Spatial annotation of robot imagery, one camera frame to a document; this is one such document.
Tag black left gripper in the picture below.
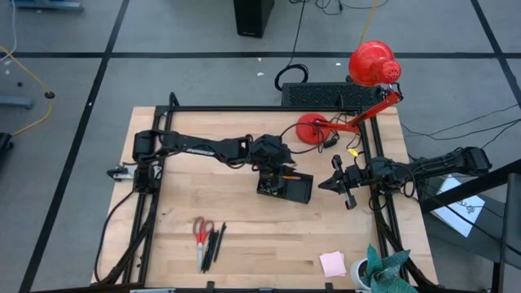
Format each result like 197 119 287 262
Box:
247 133 299 186

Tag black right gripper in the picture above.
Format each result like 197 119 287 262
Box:
317 154 374 211

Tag black mesh desk organizer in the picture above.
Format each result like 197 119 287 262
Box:
256 164 315 205

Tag pink sticky note pad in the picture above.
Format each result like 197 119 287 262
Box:
318 250 348 279

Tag red-handled scissors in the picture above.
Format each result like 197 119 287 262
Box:
191 216 216 273

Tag black perforated box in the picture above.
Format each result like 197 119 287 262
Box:
280 81 386 109

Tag white plant pot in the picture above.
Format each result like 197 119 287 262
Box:
349 257 372 291

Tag teal cloth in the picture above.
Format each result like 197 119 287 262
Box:
360 243 419 293

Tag red desk lamp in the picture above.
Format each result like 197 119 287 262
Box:
295 39 405 147

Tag white printed paper sheet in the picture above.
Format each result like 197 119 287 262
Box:
430 174 487 238

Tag dark grey side table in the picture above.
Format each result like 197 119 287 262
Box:
418 157 521 293

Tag black computer tower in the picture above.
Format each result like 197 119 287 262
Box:
233 0 276 39

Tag black caster wheel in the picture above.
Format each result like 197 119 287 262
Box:
0 131 15 152

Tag blue-grey floor base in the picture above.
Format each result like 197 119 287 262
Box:
11 0 85 12

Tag black lamp power cord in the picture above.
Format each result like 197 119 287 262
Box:
316 112 364 155

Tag black metal table frame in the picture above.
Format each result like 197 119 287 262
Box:
94 91 441 293

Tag black coiled floor cable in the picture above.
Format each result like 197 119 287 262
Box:
274 0 310 93

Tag thin black floor cable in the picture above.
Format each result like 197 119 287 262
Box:
427 103 521 138
400 117 521 142

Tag yellow hanging cord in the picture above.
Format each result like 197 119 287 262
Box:
358 0 380 46

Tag tangled black cables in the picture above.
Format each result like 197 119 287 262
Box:
288 0 391 17

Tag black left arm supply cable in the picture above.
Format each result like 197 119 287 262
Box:
94 188 140 285

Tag grey floor bracket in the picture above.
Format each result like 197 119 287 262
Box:
0 94 34 111

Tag yellow floor cable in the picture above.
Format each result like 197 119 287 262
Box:
0 45 55 138

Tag white floor cable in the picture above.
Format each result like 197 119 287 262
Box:
0 0 20 64

